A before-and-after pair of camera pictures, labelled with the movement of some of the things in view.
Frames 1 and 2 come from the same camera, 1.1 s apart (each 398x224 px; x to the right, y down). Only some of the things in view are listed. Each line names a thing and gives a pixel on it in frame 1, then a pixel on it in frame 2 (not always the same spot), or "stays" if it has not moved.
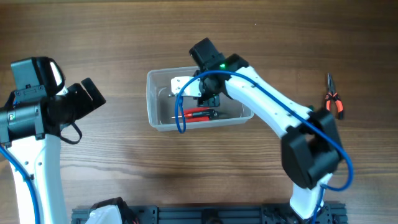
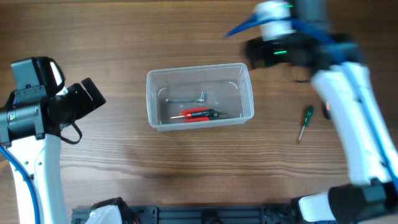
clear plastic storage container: [171, 112] stays
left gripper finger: [97, 99] stays
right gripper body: [209, 96] → [271, 51]
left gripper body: [75, 104] stays
